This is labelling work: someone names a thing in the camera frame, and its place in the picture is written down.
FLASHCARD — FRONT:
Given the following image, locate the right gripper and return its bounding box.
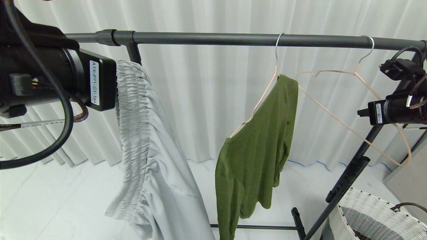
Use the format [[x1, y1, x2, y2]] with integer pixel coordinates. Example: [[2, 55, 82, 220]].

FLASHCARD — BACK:
[[368, 93, 427, 126]]

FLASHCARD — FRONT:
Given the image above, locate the white curtain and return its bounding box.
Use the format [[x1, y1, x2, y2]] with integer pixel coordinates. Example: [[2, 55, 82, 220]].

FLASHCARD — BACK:
[[0, 0, 427, 171]]

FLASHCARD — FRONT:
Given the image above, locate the green long-sleeved shirt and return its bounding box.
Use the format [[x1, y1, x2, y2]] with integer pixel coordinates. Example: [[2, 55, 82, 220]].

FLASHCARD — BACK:
[[215, 74, 299, 240]]

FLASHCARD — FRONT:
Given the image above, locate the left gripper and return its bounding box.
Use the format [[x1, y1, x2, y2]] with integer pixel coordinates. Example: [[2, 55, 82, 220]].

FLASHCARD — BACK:
[[0, 47, 117, 119]]

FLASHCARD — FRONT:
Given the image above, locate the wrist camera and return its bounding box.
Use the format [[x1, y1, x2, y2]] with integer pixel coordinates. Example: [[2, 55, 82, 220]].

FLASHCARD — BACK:
[[0, 0, 81, 51], [379, 58, 427, 81]]

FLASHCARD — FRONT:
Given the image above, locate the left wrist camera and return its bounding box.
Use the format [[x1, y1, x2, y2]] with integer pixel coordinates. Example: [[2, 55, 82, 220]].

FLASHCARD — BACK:
[[0, 0, 81, 51]]

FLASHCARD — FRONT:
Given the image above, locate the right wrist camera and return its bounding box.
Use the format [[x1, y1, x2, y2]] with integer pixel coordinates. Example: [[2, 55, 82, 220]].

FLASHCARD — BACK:
[[379, 58, 427, 81]]

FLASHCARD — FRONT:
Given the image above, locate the black clothes rack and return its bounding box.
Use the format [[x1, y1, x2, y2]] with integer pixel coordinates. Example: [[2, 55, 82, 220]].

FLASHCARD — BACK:
[[65, 29, 427, 240]]

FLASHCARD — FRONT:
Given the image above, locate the pink clothes hanger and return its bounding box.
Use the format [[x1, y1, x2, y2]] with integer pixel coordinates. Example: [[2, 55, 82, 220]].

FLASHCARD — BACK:
[[229, 33, 286, 138], [295, 36, 413, 167]]

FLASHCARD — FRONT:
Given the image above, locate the white laundry basket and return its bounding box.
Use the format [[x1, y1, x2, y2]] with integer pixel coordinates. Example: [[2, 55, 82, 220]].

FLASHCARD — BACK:
[[320, 187, 427, 240]]

